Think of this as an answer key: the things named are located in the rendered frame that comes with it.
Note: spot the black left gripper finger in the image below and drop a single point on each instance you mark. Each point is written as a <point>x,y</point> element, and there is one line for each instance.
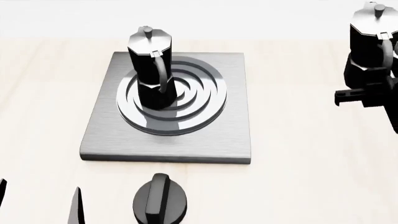
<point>2,189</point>
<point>77,210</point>

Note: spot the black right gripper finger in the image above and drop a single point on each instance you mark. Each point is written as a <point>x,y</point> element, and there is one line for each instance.
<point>349,96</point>

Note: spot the black silver moka pot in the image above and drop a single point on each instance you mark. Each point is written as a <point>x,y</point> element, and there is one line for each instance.
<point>362,46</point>
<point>146,70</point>

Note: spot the grey metal stove plate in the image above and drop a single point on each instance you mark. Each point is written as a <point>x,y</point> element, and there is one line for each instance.
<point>102,140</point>

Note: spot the black stove knob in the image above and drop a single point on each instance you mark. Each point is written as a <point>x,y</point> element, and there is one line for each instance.
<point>158,203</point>

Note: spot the dark spiral stove burner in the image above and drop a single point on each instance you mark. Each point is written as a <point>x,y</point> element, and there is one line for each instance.
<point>199,109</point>

